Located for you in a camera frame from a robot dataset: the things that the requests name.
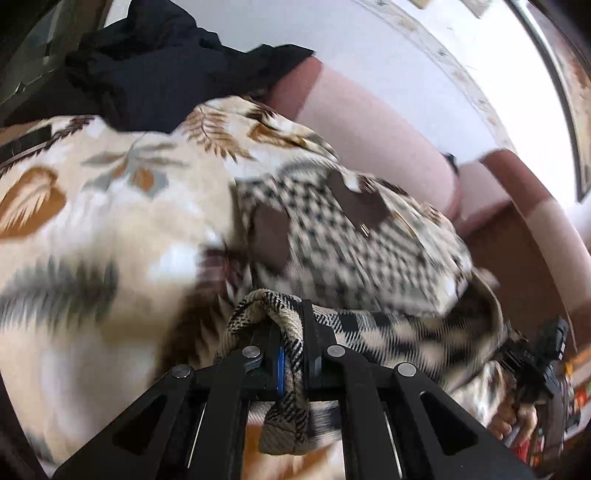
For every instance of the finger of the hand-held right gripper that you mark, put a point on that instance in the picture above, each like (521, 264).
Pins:
(511, 356)

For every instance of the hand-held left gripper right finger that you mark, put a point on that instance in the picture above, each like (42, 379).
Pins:
(314, 364)

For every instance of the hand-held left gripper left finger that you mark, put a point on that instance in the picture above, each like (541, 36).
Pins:
(277, 369)

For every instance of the checked jacket with brown trim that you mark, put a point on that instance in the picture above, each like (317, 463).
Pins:
(392, 258)

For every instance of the person's right hand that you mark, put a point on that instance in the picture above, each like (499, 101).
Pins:
(508, 417)

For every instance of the brown and pink sofa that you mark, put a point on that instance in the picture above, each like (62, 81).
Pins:
(531, 221)

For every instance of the leaf-print blanket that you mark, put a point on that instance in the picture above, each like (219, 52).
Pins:
(115, 221)

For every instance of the pink pillow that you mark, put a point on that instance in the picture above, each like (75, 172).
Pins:
(369, 138)

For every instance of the black garment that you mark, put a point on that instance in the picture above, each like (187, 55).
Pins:
(161, 60)

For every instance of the glass cabinet door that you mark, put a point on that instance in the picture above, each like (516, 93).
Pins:
(37, 60)

